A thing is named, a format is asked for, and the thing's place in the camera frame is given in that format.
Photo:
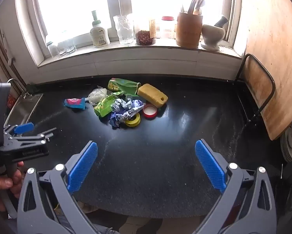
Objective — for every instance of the green plastic wrapper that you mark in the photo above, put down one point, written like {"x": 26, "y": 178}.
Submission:
{"x": 126, "y": 84}

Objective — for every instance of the black metal rack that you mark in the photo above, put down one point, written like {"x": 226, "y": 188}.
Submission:
{"x": 272, "y": 82}

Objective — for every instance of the red cloth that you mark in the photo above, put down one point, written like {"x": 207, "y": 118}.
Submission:
{"x": 11, "y": 101}

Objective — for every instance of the round wooden cutting board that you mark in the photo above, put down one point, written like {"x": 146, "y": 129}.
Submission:
{"x": 275, "y": 53}

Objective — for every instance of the pink blue packet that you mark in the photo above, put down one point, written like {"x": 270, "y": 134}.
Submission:
{"x": 74, "y": 103}

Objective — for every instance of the blue silver foil packet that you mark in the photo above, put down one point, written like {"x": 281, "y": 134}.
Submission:
{"x": 130, "y": 113}

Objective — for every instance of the bundle of wooden utensils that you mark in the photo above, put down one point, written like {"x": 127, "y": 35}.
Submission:
{"x": 193, "y": 4}

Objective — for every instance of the clear drinking glass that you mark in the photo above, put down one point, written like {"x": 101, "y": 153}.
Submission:
{"x": 71, "y": 47}
{"x": 62, "y": 50}

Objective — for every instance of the small glass jar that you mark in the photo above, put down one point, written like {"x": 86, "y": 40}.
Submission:
{"x": 53, "y": 51}

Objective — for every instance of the red lid plastic jar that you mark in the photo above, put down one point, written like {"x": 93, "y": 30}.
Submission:
{"x": 166, "y": 29}

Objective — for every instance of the large textured glass jar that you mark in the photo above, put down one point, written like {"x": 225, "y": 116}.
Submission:
{"x": 124, "y": 31}

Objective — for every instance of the person's left hand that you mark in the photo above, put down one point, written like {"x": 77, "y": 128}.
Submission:
{"x": 1, "y": 182}

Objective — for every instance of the stone pestle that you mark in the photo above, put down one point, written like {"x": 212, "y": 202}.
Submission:
{"x": 221, "y": 21}

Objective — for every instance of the silver foil wrapper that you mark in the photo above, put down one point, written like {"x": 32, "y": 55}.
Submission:
{"x": 117, "y": 105}

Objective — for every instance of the wooden utensil holder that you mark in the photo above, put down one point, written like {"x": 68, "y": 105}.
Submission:
{"x": 188, "y": 30}

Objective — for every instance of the white stone mortar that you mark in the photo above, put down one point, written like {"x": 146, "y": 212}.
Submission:
{"x": 211, "y": 35}

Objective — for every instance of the window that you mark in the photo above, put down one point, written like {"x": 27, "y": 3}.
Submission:
{"x": 75, "y": 4}

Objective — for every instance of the white plastic bag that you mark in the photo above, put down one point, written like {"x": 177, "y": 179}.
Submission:
{"x": 97, "y": 95}

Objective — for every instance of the yellow sponge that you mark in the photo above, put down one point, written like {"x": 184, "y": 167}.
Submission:
{"x": 152, "y": 95}

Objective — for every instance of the white pump bottle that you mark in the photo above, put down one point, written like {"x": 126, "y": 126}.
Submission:
{"x": 99, "y": 35}

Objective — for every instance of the jar of red beans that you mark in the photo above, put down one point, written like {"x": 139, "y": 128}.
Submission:
{"x": 144, "y": 37}

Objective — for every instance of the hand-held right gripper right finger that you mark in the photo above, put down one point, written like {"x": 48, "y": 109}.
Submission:
{"x": 210, "y": 165}

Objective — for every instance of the yellow tape roll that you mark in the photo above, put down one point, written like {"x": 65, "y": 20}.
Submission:
{"x": 136, "y": 121}

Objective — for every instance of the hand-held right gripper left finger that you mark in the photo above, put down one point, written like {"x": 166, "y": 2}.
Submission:
{"x": 83, "y": 168}

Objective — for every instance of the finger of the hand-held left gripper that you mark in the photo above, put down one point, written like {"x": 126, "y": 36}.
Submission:
{"x": 23, "y": 127}
{"x": 44, "y": 135}

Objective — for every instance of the steel sink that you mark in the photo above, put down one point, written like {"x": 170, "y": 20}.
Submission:
{"x": 21, "y": 107}

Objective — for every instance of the stack of plates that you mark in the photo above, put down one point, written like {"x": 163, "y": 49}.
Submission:
{"x": 291, "y": 141}

